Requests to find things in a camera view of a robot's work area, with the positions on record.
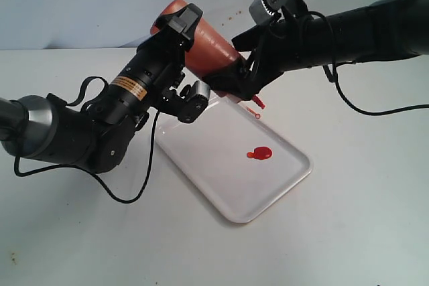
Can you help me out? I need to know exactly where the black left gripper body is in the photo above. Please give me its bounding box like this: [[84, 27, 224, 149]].
[[133, 31, 193, 118]]

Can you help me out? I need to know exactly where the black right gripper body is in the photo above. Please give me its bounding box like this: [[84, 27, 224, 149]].
[[232, 15, 312, 100]]

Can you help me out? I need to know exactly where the red sauce squeeze bottle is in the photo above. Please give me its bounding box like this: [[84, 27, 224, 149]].
[[150, 0, 245, 101]]

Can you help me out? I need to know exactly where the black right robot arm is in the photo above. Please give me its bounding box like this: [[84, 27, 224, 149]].
[[203, 0, 428, 100]]

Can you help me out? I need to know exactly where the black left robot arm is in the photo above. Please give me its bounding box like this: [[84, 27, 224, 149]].
[[1, 4, 210, 173]]

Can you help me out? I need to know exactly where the red sauce blob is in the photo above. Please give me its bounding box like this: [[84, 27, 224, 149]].
[[246, 146, 273, 161]]

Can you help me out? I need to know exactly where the white rectangular plastic tray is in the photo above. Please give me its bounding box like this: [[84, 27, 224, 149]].
[[156, 97, 312, 224]]

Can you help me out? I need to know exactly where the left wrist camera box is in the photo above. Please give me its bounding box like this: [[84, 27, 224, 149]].
[[177, 80, 210, 124]]

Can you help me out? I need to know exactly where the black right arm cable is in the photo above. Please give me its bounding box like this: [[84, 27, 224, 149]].
[[251, 11, 429, 117]]

